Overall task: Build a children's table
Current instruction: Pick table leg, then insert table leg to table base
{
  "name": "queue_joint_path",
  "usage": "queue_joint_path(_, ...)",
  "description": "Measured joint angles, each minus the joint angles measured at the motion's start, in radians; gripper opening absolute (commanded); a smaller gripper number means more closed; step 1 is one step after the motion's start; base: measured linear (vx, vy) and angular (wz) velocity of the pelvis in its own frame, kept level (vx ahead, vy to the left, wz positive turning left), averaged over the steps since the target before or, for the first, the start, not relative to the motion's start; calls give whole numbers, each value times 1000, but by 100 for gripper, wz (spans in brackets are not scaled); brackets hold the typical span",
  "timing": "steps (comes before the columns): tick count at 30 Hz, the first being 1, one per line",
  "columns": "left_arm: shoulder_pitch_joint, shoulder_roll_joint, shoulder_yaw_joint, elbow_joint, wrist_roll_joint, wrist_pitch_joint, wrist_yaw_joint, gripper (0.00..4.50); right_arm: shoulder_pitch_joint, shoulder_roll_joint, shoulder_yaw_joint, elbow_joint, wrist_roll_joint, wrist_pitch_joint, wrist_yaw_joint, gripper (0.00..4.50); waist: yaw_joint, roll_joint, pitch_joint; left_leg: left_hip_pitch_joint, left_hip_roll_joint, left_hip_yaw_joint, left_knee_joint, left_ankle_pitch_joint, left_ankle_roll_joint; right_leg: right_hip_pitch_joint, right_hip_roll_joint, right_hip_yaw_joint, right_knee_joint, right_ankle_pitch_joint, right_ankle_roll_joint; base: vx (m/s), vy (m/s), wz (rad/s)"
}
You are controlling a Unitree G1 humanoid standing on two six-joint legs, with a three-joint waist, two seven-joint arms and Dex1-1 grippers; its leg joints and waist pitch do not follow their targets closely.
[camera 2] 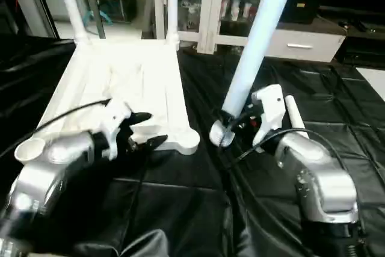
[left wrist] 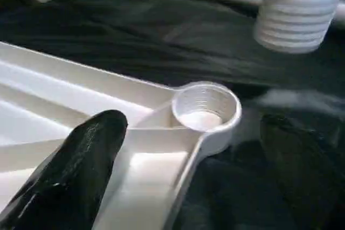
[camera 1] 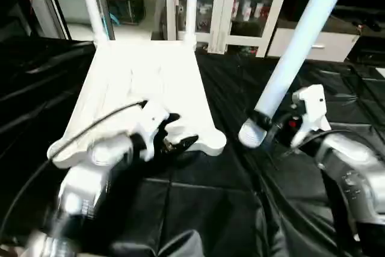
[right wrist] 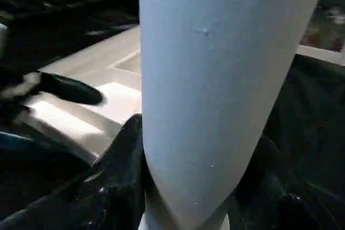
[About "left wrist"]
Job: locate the black table mat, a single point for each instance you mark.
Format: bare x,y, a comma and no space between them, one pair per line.
135,36

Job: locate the white plastic table top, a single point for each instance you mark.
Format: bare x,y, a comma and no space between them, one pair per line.
81,106

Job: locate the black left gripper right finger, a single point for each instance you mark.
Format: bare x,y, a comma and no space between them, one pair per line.
307,181

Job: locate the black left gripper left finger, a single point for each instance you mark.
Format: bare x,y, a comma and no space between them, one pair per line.
70,181

